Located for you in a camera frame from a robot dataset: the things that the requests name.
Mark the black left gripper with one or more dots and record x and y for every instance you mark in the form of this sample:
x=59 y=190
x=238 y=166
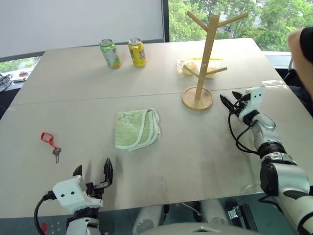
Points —
x=96 y=191

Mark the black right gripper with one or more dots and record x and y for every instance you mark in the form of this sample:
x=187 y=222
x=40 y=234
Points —
x=240 y=105

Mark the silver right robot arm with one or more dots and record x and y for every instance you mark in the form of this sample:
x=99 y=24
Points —
x=286 y=176

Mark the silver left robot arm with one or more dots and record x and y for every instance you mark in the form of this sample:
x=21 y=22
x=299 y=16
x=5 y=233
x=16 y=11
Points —
x=83 y=225

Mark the round bread bun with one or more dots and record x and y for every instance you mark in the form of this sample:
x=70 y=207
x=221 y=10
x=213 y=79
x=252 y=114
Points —
x=189 y=67
x=210 y=72

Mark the wooden tree stand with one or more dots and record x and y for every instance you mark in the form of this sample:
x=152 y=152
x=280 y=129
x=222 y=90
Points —
x=202 y=73

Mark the silver key with red clip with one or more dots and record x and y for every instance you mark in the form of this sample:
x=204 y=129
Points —
x=56 y=153

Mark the green folded cloth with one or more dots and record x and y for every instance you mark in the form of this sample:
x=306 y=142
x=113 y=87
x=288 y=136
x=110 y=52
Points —
x=132 y=129

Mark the clear zip bag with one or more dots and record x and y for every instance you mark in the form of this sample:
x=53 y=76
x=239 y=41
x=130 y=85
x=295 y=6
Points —
x=181 y=64

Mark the white rounded cylinder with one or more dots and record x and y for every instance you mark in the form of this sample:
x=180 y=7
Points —
x=146 y=219
x=215 y=211

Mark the small red part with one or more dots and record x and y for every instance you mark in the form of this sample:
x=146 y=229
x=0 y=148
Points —
x=44 y=227

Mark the person's arm with black sleeve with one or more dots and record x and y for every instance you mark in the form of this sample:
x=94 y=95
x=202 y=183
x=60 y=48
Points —
x=299 y=56

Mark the yellow drink can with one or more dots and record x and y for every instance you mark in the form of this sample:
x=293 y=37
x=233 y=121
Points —
x=138 y=54

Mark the green drink can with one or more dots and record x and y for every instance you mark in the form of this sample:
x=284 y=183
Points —
x=111 y=55

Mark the orange and white object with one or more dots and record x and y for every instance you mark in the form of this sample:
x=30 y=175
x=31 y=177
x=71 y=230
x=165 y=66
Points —
x=20 y=76

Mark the white roller blind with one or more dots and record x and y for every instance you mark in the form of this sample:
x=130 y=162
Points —
x=80 y=22

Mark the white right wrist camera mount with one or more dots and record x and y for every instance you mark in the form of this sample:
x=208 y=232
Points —
x=255 y=96

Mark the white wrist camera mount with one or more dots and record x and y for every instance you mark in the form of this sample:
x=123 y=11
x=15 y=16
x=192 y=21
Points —
x=255 y=96
x=69 y=192

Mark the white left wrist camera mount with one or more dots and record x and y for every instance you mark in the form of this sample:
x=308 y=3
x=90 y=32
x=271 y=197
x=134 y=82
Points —
x=69 y=192

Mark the dark window post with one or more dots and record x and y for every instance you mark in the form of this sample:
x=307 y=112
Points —
x=165 y=20

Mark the black metal bracket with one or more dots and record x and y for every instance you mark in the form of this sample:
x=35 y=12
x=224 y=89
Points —
x=247 y=218

